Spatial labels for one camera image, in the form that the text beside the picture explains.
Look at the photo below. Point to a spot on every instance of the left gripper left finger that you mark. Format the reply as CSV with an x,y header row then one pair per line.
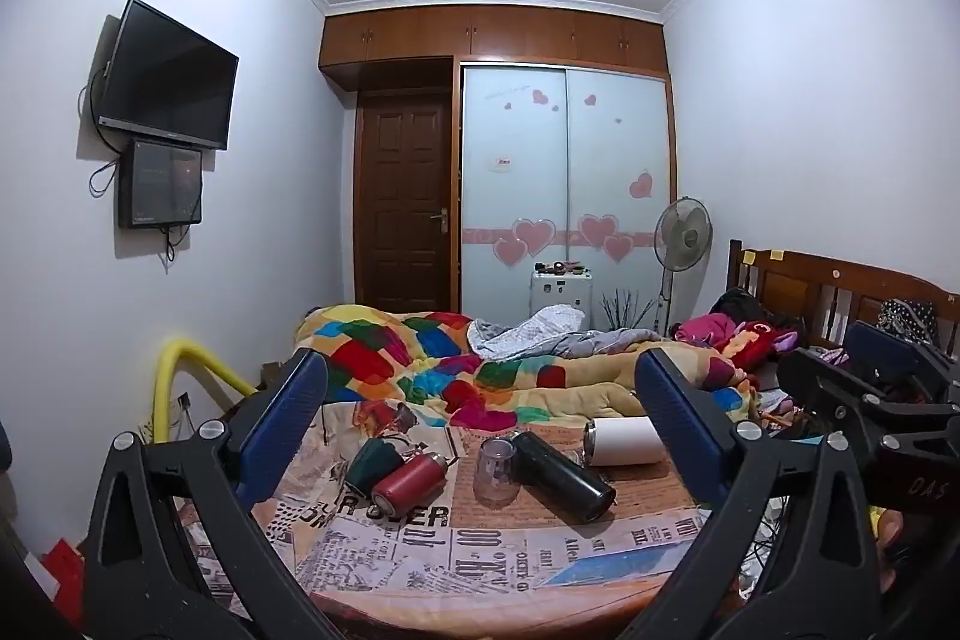
x,y
173,550

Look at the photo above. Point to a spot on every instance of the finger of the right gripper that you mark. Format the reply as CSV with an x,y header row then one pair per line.
x,y
846,408
894,357

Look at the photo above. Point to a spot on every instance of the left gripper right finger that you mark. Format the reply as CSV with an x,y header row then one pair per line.
x,y
821,577

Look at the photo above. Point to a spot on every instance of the red thermos bottle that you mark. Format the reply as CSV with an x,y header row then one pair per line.
x,y
415,482

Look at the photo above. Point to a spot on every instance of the dark green cup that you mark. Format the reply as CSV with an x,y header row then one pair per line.
x,y
375,460

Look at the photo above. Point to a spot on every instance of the wooden bed headboard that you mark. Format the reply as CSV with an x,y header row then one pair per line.
x,y
829,294

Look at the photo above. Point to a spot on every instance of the pink red clothes pile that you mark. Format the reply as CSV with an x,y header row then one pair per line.
x,y
746,334

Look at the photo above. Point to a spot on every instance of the white thermos bottle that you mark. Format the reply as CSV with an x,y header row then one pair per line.
x,y
622,441

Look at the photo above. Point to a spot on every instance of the standing electric fan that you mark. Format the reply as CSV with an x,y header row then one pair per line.
x,y
682,237

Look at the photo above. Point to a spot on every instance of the black thermos bottle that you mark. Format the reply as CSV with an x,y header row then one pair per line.
x,y
565,484

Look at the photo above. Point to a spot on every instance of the grey white crumpled cloth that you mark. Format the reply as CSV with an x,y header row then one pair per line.
x,y
555,330

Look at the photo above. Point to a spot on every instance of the newspaper print tablecloth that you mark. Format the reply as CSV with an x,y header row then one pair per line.
x,y
455,567

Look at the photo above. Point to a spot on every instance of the white small cabinet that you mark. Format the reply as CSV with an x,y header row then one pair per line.
x,y
567,283

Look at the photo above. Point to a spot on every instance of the colourful patchwork quilt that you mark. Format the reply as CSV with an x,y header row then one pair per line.
x,y
424,360

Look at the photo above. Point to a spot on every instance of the sliding wardrobe with hearts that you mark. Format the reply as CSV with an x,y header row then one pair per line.
x,y
562,165

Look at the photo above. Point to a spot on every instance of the overhead wooden cabinets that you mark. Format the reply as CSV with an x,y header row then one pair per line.
x,y
417,45

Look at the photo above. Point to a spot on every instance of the brown wooden door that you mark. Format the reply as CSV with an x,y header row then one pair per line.
x,y
402,201

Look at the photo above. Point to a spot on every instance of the small black wall monitor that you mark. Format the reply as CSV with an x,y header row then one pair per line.
x,y
159,186

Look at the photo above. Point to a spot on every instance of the wall mounted black television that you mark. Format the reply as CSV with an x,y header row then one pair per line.
x,y
165,81

